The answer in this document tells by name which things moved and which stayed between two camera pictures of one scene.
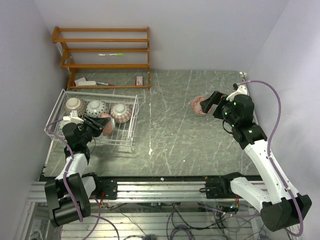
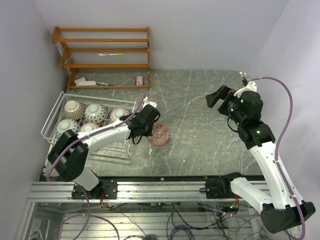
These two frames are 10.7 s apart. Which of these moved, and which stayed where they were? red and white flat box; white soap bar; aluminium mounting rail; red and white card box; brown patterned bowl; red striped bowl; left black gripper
Moved: left black gripper; brown patterned bowl; red striped bowl
Stayed: red and white card box; red and white flat box; aluminium mounting rail; white soap bar
